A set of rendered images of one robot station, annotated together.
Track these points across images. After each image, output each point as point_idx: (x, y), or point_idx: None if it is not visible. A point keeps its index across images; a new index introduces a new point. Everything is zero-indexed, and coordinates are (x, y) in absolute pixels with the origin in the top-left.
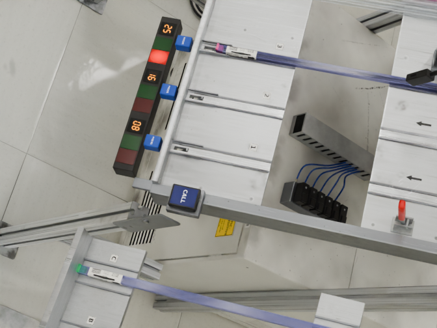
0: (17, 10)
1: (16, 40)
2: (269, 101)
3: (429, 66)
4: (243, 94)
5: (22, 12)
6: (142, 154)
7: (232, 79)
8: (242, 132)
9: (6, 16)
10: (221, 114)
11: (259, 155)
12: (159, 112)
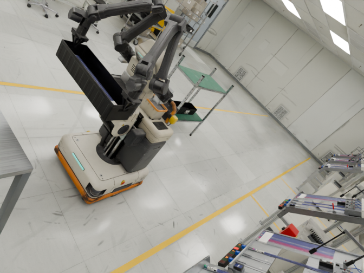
0: (193, 260)
1: (190, 266)
2: (266, 261)
3: (318, 267)
4: (259, 258)
5: (194, 261)
6: (226, 265)
7: (256, 255)
8: (257, 264)
9: (190, 259)
10: (252, 260)
11: (262, 270)
12: None
